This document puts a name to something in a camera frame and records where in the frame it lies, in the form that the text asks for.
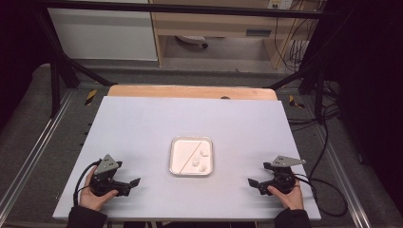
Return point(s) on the yellow black tape strip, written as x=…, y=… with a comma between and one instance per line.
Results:
x=91, y=96
x=294, y=102

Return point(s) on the white square tray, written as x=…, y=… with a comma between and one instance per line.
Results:
x=185, y=152

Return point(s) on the aluminium floor rail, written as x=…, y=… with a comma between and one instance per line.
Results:
x=343, y=177
x=34, y=139

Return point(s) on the person's left hand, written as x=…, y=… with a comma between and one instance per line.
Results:
x=90, y=199

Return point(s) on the light wooden table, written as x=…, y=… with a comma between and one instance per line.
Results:
x=190, y=92

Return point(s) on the thin wooden skewer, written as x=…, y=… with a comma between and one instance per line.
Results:
x=190, y=157

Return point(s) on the white chair base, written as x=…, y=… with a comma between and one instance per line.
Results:
x=191, y=39

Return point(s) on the wall power outlet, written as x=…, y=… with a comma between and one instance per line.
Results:
x=280, y=3

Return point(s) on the black metal stand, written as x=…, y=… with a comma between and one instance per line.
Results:
x=315, y=79
x=57, y=79

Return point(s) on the black metal crossbar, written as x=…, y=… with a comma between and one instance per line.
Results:
x=177, y=9

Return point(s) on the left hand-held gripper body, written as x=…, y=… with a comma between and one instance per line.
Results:
x=103, y=185

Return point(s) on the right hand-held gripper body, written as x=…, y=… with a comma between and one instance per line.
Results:
x=282, y=180

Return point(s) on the white marshmallow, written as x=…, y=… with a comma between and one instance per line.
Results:
x=195, y=162
x=204, y=153

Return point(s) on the white cabinet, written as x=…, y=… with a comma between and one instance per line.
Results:
x=103, y=31

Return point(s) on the dark curtain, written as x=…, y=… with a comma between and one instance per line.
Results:
x=370, y=95
x=15, y=47

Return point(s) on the wooden desk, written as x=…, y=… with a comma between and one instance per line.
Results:
x=221, y=25

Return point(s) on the person's right hand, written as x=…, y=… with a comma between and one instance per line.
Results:
x=290, y=199

